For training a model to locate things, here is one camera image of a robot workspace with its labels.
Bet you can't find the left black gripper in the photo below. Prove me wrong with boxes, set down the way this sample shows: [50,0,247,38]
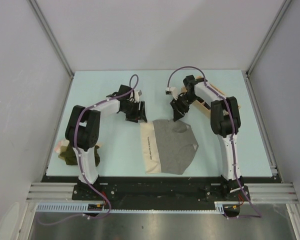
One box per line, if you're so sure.
[121,100,147,123]

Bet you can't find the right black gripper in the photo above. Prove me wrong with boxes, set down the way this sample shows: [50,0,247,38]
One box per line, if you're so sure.
[170,93,200,122]

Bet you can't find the grey beige underwear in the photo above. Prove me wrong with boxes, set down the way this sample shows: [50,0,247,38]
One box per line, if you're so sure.
[140,119,199,175]

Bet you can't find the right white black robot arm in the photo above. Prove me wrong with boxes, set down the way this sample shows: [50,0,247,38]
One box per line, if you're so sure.
[170,75,241,181]

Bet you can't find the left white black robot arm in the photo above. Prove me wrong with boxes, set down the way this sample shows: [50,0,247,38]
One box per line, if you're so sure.
[65,85,148,200]

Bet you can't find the olive green underwear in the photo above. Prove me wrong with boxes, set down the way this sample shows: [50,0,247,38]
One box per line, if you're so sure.
[58,144,101,167]

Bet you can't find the wooden compartment box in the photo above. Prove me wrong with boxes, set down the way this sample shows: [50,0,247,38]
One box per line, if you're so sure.
[180,76,241,119]

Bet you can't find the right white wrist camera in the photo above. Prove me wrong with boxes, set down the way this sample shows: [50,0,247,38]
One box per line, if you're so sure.
[165,87,180,100]

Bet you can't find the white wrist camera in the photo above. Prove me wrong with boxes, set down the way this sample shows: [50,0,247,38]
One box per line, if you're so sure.
[165,87,180,100]
[132,90,142,103]

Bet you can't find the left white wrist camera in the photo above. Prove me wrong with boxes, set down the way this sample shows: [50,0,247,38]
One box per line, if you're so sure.
[132,90,142,103]

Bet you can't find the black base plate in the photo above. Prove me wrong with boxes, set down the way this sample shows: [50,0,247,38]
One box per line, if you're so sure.
[42,176,281,219]

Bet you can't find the aluminium front rail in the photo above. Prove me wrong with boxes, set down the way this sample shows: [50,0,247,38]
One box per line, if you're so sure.
[26,182,299,204]

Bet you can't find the slotted cable duct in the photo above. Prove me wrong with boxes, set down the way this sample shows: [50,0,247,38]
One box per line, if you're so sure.
[36,202,234,214]

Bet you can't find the right aluminium frame post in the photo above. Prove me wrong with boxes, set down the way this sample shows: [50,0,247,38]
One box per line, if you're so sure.
[245,0,294,77]

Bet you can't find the aluminium frame post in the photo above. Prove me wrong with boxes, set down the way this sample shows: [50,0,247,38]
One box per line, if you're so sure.
[27,0,74,80]
[245,0,294,77]

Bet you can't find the left aluminium frame post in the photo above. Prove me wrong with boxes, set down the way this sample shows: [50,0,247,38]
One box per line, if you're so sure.
[27,0,74,80]

